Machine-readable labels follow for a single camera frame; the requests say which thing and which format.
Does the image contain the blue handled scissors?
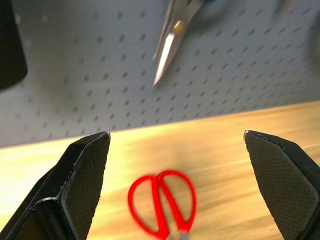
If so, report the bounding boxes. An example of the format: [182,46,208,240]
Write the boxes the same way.
[152,0,226,88]

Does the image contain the black plastic cup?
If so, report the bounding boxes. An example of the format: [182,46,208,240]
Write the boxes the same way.
[0,0,29,91]

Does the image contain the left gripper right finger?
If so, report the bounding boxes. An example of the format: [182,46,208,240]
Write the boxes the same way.
[243,129,320,240]

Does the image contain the grey pegboard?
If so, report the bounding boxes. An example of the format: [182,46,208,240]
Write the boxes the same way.
[0,0,320,149]

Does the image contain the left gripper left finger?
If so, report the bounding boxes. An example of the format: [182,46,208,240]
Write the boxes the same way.
[0,131,112,240]

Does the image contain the red handled scissors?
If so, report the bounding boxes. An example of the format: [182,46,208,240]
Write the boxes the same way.
[127,169,198,240]

